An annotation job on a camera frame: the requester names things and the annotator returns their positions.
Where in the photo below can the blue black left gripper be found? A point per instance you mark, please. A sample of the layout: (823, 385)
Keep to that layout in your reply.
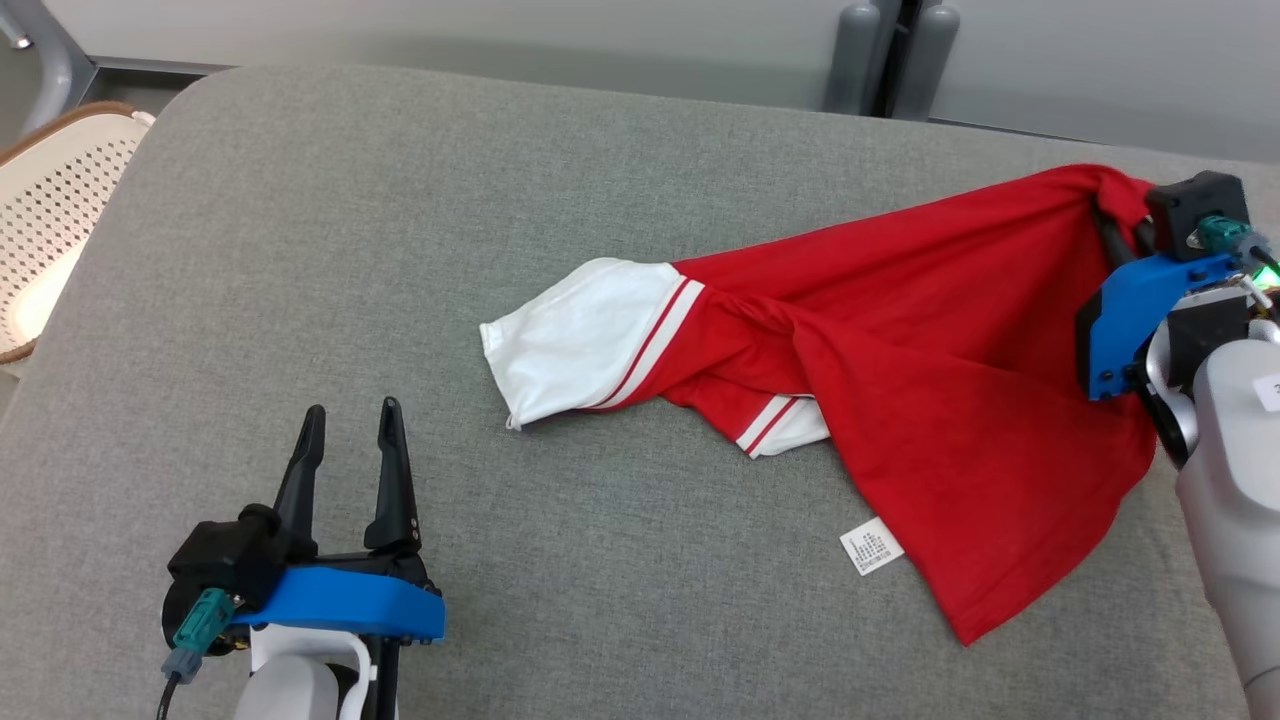
(340, 605)

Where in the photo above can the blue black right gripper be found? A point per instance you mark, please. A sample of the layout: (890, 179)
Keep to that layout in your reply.
(1130, 310)

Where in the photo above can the red white number 23 jersey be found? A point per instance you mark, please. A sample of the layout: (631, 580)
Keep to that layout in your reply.
(950, 350)

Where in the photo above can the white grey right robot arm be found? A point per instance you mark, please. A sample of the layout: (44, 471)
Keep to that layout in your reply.
(1235, 500)

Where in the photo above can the white perforated laundry basket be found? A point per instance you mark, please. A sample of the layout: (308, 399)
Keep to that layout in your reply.
(60, 210)

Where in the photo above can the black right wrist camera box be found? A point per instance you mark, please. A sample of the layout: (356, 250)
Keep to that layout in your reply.
(1195, 205)

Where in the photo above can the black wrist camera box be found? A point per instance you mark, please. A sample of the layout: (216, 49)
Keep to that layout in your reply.
(1195, 205)
(230, 560)

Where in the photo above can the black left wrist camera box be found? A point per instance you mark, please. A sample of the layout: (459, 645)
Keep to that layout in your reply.
(230, 560)

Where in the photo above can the grey partition post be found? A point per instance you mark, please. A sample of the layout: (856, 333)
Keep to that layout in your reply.
(850, 60)

